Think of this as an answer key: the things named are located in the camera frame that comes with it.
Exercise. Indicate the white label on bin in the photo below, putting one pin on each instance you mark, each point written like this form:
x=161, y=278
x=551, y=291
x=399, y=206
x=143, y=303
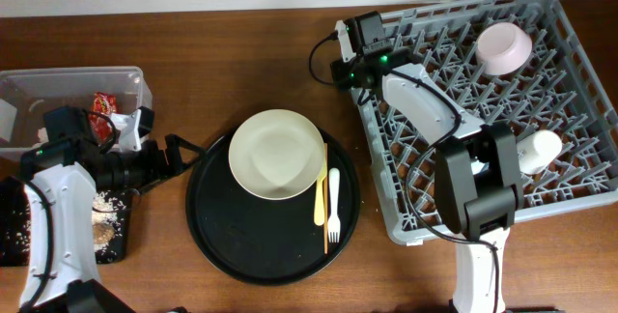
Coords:
x=7, y=118

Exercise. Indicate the white cup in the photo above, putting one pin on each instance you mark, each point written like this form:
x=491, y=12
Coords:
x=538, y=150

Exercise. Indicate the red snack wrapper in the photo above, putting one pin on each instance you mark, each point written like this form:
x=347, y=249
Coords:
x=104, y=104

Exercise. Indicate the white rice pile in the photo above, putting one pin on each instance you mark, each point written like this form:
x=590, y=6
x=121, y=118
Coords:
x=110, y=220

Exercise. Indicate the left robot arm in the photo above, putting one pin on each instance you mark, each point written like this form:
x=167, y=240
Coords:
x=61, y=179

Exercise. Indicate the large beige plate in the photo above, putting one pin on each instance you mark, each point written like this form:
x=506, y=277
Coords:
x=276, y=154

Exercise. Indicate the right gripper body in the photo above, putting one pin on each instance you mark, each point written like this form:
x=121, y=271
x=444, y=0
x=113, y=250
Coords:
x=339, y=71

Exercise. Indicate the orange chopstick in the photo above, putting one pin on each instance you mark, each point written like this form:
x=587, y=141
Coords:
x=325, y=200

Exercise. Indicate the grey dishwasher rack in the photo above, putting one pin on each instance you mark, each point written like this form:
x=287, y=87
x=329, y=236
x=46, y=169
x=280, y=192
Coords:
x=557, y=89

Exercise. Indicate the blue cup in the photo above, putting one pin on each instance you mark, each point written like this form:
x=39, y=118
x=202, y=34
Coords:
x=477, y=166

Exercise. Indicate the clear plastic waste bin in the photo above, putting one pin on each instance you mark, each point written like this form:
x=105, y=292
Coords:
x=35, y=92

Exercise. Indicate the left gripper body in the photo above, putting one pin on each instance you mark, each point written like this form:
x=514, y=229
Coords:
x=161, y=156

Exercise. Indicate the small pink plate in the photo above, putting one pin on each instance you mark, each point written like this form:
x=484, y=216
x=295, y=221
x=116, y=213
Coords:
x=503, y=48

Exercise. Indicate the black rectangular tray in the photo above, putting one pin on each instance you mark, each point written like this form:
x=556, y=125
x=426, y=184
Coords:
x=13, y=203

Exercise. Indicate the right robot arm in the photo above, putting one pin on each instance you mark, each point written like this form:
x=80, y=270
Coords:
x=477, y=183

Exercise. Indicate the round black serving tray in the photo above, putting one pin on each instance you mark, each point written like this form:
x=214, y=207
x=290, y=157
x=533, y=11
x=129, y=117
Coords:
x=259, y=241

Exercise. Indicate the white plastic fork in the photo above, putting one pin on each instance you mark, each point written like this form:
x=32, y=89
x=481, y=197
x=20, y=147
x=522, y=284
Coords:
x=334, y=223

